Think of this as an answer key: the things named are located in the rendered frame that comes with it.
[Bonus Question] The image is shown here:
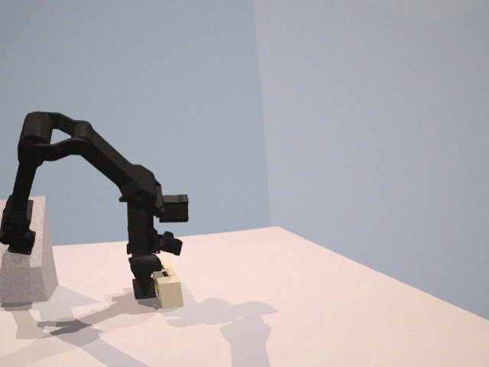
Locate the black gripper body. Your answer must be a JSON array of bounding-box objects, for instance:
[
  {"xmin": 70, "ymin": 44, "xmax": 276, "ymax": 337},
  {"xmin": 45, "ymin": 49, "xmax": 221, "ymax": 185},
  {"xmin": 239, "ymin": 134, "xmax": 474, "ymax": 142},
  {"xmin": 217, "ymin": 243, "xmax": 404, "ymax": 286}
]
[{"xmin": 127, "ymin": 223, "xmax": 162, "ymax": 272}]

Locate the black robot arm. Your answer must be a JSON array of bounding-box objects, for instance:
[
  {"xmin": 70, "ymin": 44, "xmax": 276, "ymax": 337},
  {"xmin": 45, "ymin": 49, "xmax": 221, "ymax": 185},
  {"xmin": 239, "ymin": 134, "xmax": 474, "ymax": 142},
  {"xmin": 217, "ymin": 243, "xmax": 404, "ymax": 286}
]
[{"xmin": 0, "ymin": 111, "xmax": 189, "ymax": 255}]

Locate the black two-prong plug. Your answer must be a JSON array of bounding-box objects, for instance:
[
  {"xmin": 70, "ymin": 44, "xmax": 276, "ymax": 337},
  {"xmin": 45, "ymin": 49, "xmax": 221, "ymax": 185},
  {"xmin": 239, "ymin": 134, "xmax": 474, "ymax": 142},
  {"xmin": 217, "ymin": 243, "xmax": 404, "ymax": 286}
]
[{"xmin": 132, "ymin": 277, "xmax": 157, "ymax": 300}]

